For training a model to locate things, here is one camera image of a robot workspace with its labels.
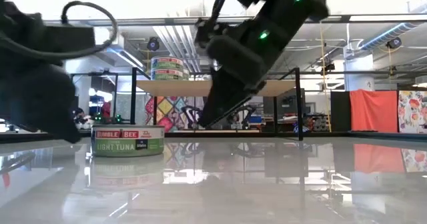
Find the black ceiling camera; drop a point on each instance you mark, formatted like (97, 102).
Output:
(394, 43)
(328, 66)
(152, 44)

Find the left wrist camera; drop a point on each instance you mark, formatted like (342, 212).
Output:
(68, 37)

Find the colourful patchwork quilt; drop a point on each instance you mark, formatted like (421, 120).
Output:
(168, 112)

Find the black metal table frame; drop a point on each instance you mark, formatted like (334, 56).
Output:
(367, 135)

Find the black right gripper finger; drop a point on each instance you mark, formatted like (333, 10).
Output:
(233, 80)

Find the orange cloth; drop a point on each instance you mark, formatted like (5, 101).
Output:
(373, 110)

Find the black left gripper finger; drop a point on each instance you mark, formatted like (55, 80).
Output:
(68, 132)

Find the silver lid green label can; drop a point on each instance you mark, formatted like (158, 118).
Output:
(166, 75)
(127, 140)
(166, 63)
(186, 75)

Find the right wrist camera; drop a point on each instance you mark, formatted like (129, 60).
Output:
(210, 30)

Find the black metal stand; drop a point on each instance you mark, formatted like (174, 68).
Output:
(106, 73)

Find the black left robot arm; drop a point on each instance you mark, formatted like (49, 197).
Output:
(6, 4)

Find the wooden shelf with black frame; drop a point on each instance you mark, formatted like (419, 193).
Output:
(173, 88)

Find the background black robot arm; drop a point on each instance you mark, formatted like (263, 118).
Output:
(245, 114)
(190, 115)

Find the black partition panel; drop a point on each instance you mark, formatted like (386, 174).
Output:
(340, 110)

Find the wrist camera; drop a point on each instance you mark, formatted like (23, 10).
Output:
(210, 30)
(68, 37)

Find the white insulated ceiling duct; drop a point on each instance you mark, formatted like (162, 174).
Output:
(393, 31)

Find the floral print cloth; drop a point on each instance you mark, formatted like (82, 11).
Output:
(412, 112)

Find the grey overhead beam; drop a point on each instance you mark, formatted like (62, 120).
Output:
(150, 20)

